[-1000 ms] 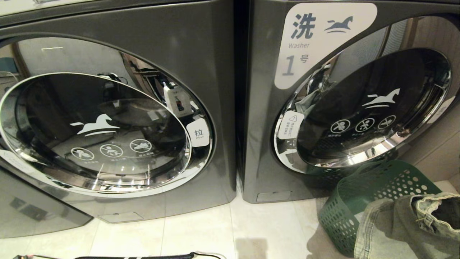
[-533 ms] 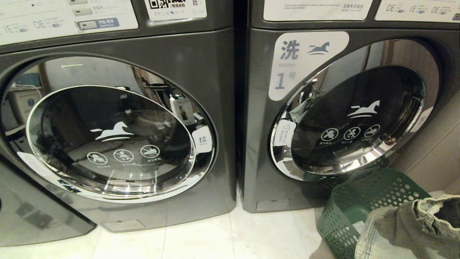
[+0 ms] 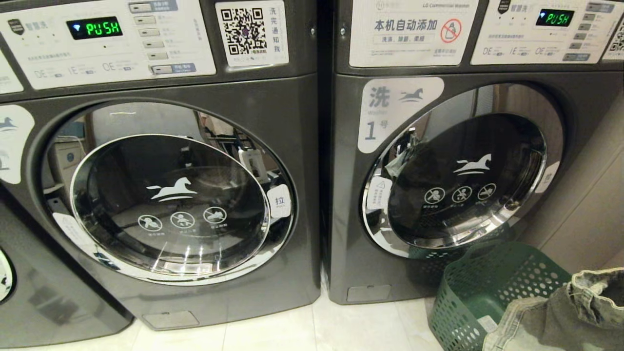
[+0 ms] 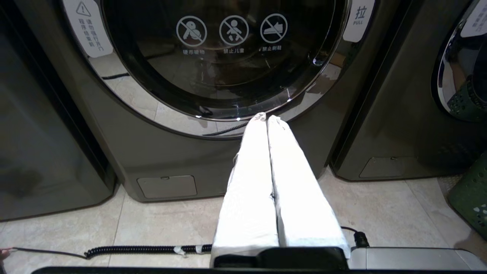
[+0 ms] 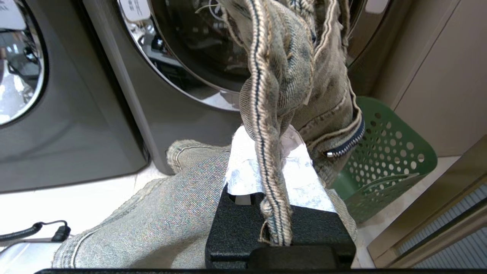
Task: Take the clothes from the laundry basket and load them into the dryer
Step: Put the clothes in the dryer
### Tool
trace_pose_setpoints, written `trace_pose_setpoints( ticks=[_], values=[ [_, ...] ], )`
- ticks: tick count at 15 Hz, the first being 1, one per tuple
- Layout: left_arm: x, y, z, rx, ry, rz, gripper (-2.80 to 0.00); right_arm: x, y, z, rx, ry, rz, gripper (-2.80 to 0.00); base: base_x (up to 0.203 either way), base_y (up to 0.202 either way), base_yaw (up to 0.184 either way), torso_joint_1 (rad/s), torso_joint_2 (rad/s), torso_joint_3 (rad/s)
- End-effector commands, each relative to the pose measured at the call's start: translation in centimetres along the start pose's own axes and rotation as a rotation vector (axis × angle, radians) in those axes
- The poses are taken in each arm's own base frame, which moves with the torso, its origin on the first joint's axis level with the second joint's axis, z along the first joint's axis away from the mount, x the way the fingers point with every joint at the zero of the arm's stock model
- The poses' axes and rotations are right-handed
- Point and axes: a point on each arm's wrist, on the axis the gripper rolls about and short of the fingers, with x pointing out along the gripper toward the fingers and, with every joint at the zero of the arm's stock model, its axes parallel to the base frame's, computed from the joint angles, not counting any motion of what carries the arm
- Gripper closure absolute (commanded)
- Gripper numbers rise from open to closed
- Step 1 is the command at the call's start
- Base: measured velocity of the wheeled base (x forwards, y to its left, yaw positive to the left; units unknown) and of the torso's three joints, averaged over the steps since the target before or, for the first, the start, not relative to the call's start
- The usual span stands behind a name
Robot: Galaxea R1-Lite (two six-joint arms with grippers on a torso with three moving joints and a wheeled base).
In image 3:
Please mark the grey front-load laundry machine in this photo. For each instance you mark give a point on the grey front-load laundry machine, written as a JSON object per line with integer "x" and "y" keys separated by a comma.
{"x": 53, "y": 297}
{"x": 292, "y": 122}
{"x": 348, "y": 243}

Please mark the round glass machine door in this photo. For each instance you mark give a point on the round glass machine door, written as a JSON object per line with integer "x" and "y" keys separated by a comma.
{"x": 170, "y": 195}
{"x": 463, "y": 180}

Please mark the green perforated laundry basket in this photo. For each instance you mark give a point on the green perforated laundry basket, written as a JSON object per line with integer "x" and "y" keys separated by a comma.
{"x": 487, "y": 287}

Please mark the grey denim garment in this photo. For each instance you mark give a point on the grey denim garment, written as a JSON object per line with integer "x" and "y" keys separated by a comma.
{"x": 560, "y": 317}

